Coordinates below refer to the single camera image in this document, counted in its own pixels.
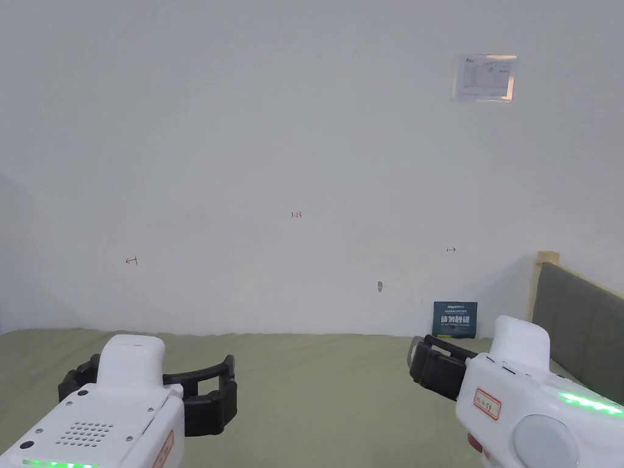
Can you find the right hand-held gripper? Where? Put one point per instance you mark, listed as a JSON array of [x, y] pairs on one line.
[[526, 390]]

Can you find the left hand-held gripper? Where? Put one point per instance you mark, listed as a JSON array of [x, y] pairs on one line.
[[117, 409]]

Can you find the dark blue sign card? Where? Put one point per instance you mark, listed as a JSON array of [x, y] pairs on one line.
[[455, 319]]

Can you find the bed with pale green sheet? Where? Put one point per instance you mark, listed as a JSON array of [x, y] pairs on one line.
[[312, 380]]

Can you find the grey padded headboard, wooden frame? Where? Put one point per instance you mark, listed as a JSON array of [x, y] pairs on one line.
[[580, 312]]

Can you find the white paper notice on wall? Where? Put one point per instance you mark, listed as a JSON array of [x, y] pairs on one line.
[[485, 78]]

